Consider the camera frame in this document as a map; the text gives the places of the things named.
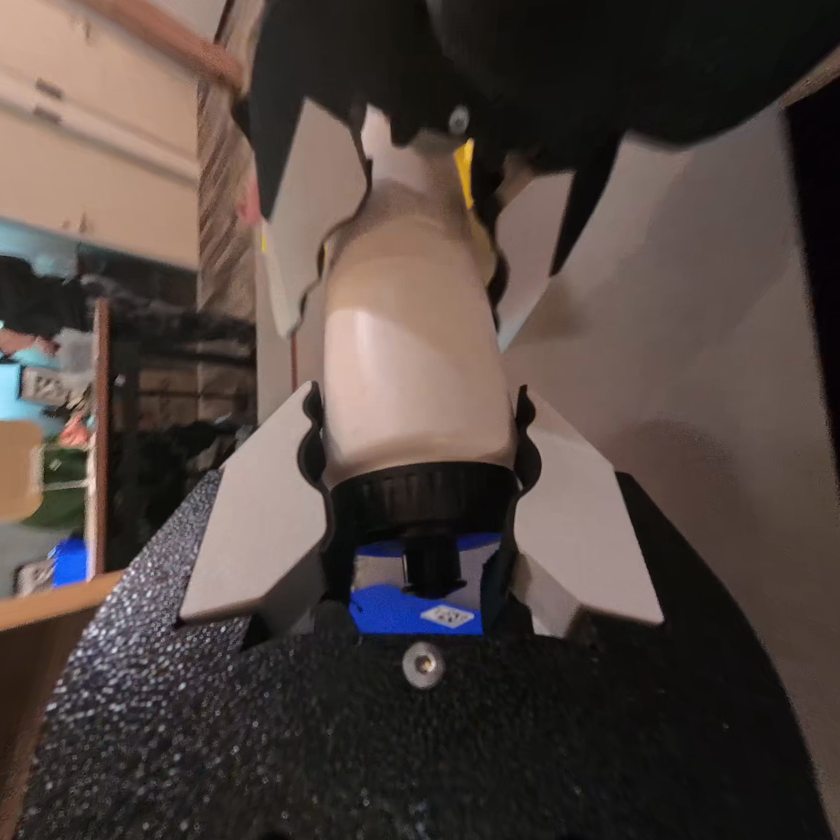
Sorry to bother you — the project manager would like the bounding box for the blue background bin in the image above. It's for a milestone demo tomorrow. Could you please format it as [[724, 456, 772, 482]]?
[[51, 538, 91, 587]]

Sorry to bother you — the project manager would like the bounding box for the blue plastic bin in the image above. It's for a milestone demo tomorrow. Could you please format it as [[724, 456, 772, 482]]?
[[348, 532, 504, 637]]

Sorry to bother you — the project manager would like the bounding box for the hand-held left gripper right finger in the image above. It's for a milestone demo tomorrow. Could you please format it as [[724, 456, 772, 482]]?
[[508, 386, 665, 639]]

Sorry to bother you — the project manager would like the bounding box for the white double door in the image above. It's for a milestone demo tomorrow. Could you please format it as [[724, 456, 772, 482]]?
[[0, 0, 201, 266]]

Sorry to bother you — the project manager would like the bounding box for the wooden post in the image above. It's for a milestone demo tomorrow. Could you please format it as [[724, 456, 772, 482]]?
[[79, 0, 245, 94]]

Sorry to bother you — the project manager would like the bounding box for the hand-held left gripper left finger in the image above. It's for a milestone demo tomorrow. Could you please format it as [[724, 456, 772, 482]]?
[[178, 381, 337, 624]]

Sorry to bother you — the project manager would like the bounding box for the white bottle with black cap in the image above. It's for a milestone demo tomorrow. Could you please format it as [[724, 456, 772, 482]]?
[[320, 105, 521, 597]]

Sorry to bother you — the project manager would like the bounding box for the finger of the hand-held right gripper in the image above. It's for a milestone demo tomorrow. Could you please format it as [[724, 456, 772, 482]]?
[[262, 97, 375, 340], [476, 169, 577, 352]]

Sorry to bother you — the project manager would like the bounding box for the tan backed screen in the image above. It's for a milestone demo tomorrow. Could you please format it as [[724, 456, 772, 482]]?
[[0, 419, 45, 524]]

